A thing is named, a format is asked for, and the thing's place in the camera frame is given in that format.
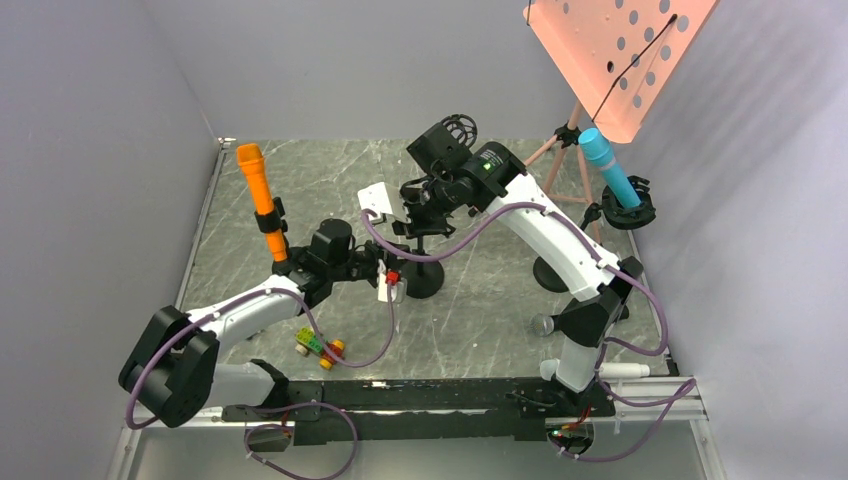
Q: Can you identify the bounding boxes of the pink music stand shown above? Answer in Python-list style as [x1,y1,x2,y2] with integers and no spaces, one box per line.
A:
[523,0,721,207]

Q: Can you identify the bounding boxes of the silver mesh black microphone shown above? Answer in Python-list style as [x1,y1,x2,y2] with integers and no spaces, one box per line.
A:
[528,314,556,337]

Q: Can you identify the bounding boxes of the tripod shock mount stand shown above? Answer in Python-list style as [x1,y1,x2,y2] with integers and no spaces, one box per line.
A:
[440,113,478,148]

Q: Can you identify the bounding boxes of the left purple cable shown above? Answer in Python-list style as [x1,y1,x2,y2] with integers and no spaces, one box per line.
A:
[124,264,399,480]

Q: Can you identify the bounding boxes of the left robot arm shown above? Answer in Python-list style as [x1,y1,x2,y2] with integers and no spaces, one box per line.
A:
[118,219,410,428]

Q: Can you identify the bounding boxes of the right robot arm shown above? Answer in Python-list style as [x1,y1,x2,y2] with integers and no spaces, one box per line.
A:
[395,115,642,416]

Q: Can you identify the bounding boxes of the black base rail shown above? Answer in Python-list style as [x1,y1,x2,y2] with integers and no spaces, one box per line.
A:
[221,377,617,446]

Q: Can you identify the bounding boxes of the purple cable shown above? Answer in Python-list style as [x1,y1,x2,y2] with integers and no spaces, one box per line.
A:
[124,264,399,480]
[359,201,698,465]

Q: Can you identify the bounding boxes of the white condenser microphone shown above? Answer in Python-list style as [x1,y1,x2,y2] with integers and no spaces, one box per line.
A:
[539,358,652,382]

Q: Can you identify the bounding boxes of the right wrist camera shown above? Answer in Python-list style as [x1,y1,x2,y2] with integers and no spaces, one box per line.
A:
[357,182,410,225]

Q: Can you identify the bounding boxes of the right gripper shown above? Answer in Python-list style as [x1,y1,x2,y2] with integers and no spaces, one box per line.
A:
[388,174,459,239]

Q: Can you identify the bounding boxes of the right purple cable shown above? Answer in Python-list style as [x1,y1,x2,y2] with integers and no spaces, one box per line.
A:
[359,201,698,465]

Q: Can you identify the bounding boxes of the colourful toy block car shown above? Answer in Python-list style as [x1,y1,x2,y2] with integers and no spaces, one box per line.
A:
[295,327,345,370]

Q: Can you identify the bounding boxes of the orange microphone round stand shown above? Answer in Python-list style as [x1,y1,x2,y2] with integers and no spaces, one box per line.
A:
[254,197,292,275]

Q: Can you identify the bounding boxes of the black round base stand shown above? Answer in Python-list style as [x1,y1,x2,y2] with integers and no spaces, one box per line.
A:
[392,222,450,299]

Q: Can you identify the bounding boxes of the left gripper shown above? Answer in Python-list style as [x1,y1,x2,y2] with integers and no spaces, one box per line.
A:
[330,239,409,284]

